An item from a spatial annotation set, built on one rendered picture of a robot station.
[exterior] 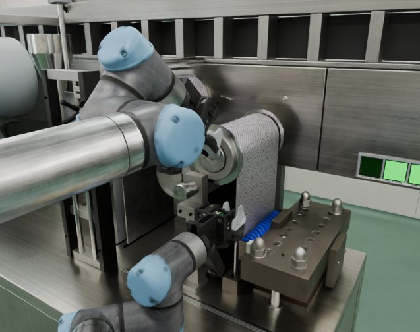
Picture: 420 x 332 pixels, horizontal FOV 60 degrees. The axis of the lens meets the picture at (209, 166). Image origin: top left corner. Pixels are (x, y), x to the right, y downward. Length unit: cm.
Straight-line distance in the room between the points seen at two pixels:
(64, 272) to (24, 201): 76
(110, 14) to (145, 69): 94
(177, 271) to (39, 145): 37
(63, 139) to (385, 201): 338
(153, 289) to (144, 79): 34
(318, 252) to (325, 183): 278
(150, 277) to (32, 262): 62
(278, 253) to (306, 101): 44
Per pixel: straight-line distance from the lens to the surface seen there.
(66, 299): 102
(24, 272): 117
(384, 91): 104
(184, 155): 44
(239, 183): 86
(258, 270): 87
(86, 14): 160
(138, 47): 56
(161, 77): 59
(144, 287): 64
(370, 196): 363
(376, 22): 104
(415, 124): 104
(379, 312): 251
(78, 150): 38
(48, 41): 133
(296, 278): 84
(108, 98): 54
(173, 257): 66
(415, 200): 359
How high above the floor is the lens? 150
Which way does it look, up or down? 19 degrees down
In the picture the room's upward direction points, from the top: straight up
